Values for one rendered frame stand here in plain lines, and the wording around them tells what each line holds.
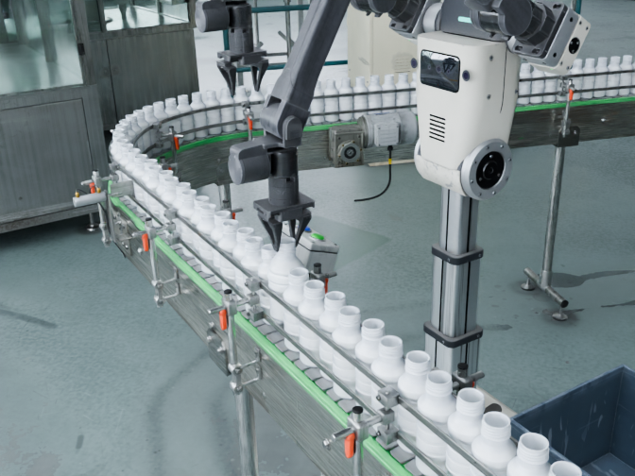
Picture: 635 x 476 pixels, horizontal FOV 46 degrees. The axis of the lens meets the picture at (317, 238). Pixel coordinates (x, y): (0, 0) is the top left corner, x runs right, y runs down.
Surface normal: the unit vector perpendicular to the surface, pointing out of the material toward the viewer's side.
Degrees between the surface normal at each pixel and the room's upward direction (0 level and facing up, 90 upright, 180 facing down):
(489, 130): 101
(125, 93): 90
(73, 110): 90
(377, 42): 90
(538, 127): 90
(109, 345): 0
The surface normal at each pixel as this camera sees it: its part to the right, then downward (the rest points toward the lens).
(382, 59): 0.24, 0.39
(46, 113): 0.52, 0.34
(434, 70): -0.85, 0.24
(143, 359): -0.03, -0.91
